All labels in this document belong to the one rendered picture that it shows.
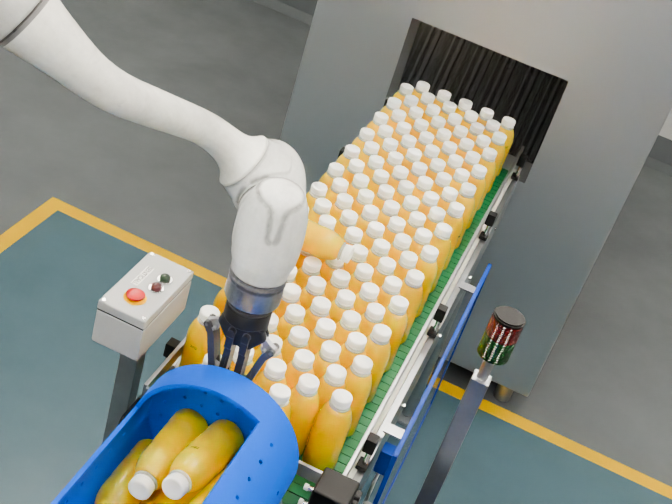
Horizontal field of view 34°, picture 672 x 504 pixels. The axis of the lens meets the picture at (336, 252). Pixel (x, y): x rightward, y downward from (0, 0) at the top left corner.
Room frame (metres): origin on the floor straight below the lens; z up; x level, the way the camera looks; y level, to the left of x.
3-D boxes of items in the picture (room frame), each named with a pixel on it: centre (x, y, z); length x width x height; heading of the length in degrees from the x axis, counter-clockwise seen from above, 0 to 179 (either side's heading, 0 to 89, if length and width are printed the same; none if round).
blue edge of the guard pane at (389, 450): (1.97, -0.29, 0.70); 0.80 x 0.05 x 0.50; 169
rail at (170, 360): (2.30, 0.11, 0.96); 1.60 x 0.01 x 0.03; 169
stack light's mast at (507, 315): (1.71, -0.35, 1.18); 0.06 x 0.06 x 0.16
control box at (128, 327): (1.65, 0.32, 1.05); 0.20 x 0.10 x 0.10; 169
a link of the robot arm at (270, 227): (1.38, 0.11, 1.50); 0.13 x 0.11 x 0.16; 11
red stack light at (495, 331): (1.71, -0.35, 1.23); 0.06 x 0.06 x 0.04
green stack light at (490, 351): (1.71, -0.35, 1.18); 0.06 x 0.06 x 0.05
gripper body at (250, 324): (1.37, 0.10, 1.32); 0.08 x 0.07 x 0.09; 79
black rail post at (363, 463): (1.58, -0.18, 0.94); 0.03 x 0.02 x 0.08; 169
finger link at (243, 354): (1.37, 0.09, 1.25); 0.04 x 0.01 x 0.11; 169
